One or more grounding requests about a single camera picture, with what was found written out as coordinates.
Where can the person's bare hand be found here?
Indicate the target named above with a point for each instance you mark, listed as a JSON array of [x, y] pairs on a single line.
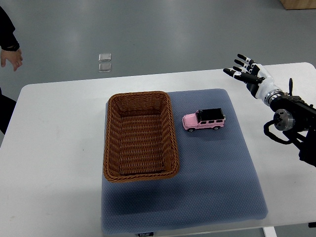
[[14, 57]]

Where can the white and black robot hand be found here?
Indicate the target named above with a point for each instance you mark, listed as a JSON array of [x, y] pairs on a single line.
[[257, 79]]

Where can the pink toy car black roof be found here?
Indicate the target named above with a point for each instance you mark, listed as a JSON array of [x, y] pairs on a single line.
[[204, 119]]

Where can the black sleeved forearm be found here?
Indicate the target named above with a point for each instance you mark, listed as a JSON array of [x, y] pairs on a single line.
[[8, 41]]

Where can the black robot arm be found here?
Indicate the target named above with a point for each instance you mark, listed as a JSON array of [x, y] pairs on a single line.
[[294, 122]]

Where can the brown woven wicker basket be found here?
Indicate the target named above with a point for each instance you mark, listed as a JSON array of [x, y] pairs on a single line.
[[140, 138]]

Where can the wooden box corner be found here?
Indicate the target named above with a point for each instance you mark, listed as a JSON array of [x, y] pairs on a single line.
[[298, 4]]

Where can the upper metal floor plate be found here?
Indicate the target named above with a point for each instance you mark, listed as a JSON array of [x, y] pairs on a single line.
[[103, 57]]

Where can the blue-grey textured mat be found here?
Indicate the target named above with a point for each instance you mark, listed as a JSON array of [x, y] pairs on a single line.
[[216, 183]]

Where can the white table leg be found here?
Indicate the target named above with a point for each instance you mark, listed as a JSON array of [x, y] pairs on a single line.
[[269, 232]]

